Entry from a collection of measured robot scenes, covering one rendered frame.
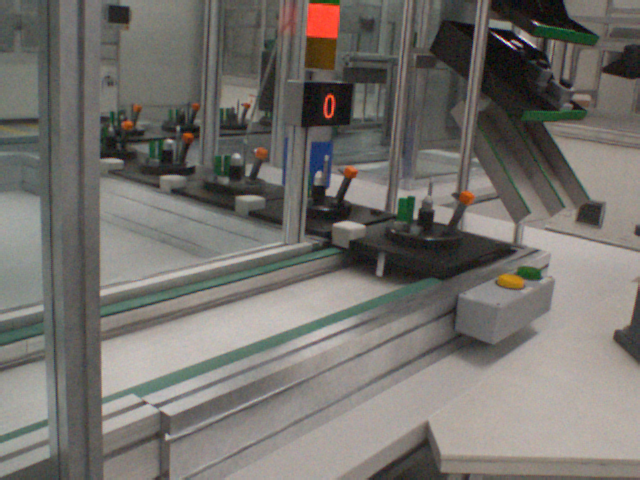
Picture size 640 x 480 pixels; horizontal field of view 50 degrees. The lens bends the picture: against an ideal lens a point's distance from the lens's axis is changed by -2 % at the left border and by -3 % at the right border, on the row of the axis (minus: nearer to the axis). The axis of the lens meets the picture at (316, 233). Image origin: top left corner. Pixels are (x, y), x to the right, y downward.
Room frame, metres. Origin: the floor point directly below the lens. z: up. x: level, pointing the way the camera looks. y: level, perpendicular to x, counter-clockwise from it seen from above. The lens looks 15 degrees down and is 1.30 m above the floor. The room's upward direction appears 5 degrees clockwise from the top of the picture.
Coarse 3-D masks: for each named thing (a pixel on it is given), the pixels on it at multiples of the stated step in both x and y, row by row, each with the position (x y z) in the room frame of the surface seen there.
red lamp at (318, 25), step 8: (312, 8) 1.15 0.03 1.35; (320, 8) 1.15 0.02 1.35; (328, 8) 1.15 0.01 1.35; (336, 8) 1.15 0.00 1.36; (312, 16) 1.15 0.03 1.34; (320, 16) 1.14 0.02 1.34; (328, 16) 1.15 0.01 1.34; (336, 16) 1.16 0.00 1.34; (312, 24) 1.15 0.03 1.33; (320, 24) 1.14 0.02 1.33; (328, 24) 1.15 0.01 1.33; (336, 24) 1.16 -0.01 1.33; (312, 32) 1.15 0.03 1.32; (320, 32) 1.14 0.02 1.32; (328, 32) 1.15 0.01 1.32; (336, 32) 1.16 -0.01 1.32
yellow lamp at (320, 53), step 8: (312, 40) 1.15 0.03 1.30; (320, 40) 1.14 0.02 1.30; (328, 40) 1.15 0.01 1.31; (336, 40) 1.16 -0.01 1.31; (312, 48) 1.15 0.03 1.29; (320, 48) 1.14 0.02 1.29; (328, 48) 1.15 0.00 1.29; (312, 56) 1.15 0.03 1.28; (320, 56) 1.14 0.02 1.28; (328, 56) 1.15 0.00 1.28; (304, 64) 1.16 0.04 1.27; (312, 64) 1.15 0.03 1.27; (320, 64) 1.14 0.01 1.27; (328, 64) 1.15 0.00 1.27
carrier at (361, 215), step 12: (324, 168) 1.46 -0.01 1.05; (324, 180) 1.40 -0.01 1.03; (312, 192) 1.40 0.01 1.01; (324, 192) 1.40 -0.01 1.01; (312, 204) 1.36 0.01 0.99; (324, 204) 1.38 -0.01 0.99; (336, 204) 1.36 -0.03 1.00; (348, 204) 1.39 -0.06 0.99; (312, 216) 1.33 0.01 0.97; (324, 216) 1.34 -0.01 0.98; (336, 216) 1.35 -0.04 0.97; (348, 216) 1.37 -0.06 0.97; (360, 216) 1.38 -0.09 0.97; (372, 216) 1.39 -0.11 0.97; (384, 216) 1.40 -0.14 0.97; (396, 216) 1.42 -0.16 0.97; (312, 228) 1.26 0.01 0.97; (324, 228) 1.26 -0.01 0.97
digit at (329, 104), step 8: (328, 88) 1.15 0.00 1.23; (336, 88) 1.16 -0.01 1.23; (328, 96) 1.15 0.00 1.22; (336, 96) 1.17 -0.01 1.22; (320, 104) 1.14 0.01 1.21; (328, 104) 1.15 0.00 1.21; (336, 104) 1.17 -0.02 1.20; (320, 112) 1.14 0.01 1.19; (328, 112) 1.15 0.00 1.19; (336, 112) 1.17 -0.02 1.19; (320, 120) 1.14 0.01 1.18; (328, 120) 1.15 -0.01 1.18; (336, 120) 1.17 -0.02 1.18
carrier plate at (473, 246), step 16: (384, 224) 1.33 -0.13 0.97; (352, 240) 1.20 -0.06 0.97; (368, 240) 1.20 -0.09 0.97; (384, 240) 1.21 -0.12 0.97; (464, 240) 1.26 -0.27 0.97; (480, 240) 1.27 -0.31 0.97; (496, 240) 1.28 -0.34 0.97; (368, 256) 1.17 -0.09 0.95; (400, 256) 1.13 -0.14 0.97; (416, 256) 1.13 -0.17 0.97; (432, 256) 1.13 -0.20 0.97; (448, 256) 1.14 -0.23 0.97; (464, 256) 1.15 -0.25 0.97; (480, 256) 1.16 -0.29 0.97; (432, 272) 1.09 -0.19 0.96; (448, 272) 1.08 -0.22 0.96
